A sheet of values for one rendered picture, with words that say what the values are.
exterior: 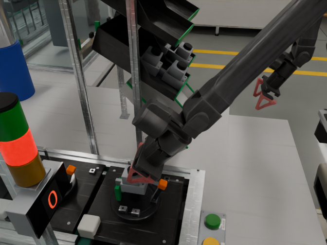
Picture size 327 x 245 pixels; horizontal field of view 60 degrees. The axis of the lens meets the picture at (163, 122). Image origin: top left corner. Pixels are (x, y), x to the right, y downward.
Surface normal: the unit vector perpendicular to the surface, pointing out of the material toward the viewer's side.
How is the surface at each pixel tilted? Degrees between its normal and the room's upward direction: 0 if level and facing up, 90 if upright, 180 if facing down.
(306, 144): 0
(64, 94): 0
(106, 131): 0
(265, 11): 90
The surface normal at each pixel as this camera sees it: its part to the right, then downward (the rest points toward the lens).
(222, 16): -0.15, 0.60
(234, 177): 0.00, -0.79
